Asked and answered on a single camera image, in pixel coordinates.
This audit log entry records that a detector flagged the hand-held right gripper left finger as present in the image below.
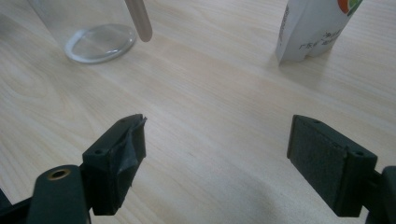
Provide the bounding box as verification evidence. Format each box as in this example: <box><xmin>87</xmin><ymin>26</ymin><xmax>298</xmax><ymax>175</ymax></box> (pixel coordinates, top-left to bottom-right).
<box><xmin>81</xmin><ymin>113</ymin><xmax>148</xmax><ymax>217</ymax></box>

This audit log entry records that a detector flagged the translucent plastic spoon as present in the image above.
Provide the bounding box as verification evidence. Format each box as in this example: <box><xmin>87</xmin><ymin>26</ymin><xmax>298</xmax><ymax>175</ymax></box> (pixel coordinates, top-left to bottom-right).
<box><xmin>124</xmin><ymin>0</ymin><xmax>153</xmax><ymax>43</ymax></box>

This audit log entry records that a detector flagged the white and blue milk pouch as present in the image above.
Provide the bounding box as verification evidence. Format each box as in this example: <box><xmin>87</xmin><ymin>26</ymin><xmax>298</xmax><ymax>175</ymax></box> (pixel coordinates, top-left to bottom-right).
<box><xmin>275</xmin><ymin>0</ymin><xmax>363</xmax><ymax>65</ymax></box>

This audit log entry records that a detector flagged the clear glass cup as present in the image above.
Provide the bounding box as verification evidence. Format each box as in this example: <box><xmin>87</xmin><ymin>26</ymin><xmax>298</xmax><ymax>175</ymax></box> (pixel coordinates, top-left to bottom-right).
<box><xmin>27</xmin><ymin>0</ymin><xmax>138</xmax><ymax>65</ymax></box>

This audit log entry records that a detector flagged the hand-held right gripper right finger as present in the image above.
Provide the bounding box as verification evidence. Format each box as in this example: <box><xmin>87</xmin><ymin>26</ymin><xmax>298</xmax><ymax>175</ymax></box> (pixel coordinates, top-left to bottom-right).
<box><xmin>286</xmin><ymin>114</ymin><xmax>378</xmax><ymax>218</ymax></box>

